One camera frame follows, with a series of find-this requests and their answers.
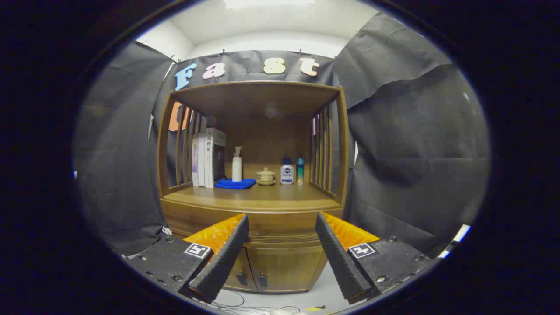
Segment wooden countertop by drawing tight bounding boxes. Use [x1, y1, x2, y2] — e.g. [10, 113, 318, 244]
[163, 182, 342, 214]

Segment beige lidded tea cup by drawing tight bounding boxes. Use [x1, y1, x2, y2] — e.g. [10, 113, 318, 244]
[256, 167, 277, 186]

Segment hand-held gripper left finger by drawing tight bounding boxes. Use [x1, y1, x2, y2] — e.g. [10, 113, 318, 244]
[125, 213, 250, 304]

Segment white pump bottle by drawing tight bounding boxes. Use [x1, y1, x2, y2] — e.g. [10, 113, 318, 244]
[232, 146, 243, 182]

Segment wooden cabinet door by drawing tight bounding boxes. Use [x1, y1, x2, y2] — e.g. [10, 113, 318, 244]
[246, 244, 329, 294]
[224, 247, 259, 293]

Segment white lotion bottle blue cap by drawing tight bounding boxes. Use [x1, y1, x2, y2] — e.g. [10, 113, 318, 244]
[280, 157, 294, 185]

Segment large white book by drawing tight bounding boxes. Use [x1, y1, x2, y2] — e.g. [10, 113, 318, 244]
[204, 128, 227, 189]

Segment blue cloth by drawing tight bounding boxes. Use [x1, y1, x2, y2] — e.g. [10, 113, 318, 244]
[214, 177, 256, 190]

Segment ceiling light panel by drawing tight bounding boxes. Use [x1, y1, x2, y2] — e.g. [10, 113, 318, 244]
[224, 0, 315, 9]

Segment wooden drawer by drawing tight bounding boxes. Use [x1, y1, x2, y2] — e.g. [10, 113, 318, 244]
[166, 210, 344, 244]

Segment thin white book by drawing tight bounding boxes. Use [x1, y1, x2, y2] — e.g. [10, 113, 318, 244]
[198, 131, 206, 187]

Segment wooden cabinet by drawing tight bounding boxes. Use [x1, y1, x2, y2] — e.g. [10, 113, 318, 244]
[157, 80, 350, 294]

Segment thin floor cables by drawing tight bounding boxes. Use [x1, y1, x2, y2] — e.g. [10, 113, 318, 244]
[192, 289, 302, 315]

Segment thin purple book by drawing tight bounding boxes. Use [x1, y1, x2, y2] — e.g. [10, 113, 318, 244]
[192, 133, 200, 186]

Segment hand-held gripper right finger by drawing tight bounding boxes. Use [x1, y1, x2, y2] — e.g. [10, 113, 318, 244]
[315, 212, 434, 305]

